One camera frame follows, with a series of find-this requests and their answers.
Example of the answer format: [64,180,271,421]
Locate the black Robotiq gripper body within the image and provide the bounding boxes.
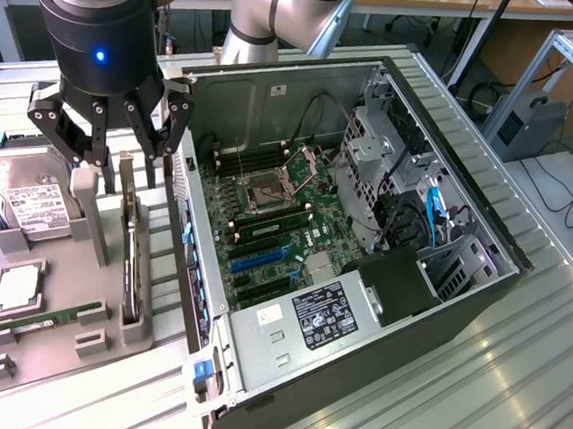
[25,0,174,110]

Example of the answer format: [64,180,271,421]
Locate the graphics card with metal bracket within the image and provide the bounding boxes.
[104,151,156,326]

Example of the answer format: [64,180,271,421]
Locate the thin metal locking lever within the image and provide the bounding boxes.
[232,138,250,185]

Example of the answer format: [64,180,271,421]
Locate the silver hard disk drive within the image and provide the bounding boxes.
[0,141,80,246]

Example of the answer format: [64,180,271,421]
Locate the CPU socket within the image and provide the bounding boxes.
[238,168,296,219]

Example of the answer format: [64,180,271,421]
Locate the metal socket cover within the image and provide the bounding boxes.
[277,143,323,198]

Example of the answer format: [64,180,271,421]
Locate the labelled green RAM stick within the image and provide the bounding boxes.
[236,209,313,248]

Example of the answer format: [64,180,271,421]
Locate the blue expansion slot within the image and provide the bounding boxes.
[229,242,290,279]

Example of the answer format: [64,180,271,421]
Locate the silver CPU chip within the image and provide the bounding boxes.
[0,264,45,312]

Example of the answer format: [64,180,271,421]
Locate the green Dell motherboard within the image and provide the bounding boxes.
[188,134,374,320]

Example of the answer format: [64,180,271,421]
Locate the grey metal drive cage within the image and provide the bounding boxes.
[331,102,457,254]

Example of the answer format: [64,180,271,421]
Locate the grey plastic parts rack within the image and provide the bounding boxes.
[0,158,171,417]

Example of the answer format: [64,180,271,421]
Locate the silver finned chipset heatsink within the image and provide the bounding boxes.
[303,253,337,285]

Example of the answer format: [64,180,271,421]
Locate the grey power supply unit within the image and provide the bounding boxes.
[220,269,367,402]

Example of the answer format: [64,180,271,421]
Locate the blue case latch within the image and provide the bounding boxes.
[191,360,214,385]

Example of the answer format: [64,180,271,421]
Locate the black office chair base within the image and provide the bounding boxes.
[362,8,441,38]

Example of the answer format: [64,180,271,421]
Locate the black plastic shroud box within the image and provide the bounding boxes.
[339,242,448,332]

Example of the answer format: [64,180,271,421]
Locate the grey perforated disk bay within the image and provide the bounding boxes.
[417,230,504,307]

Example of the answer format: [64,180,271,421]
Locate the open black PC case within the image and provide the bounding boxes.
[126,36,552,429]

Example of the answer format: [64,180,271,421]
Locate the black looped wire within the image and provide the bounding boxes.
[289,90,352,154]

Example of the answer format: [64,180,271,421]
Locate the blue flat wire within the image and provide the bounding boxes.
[421,185,454,251]

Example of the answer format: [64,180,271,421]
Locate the grey box device with handle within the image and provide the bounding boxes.
[486,89,572,168]

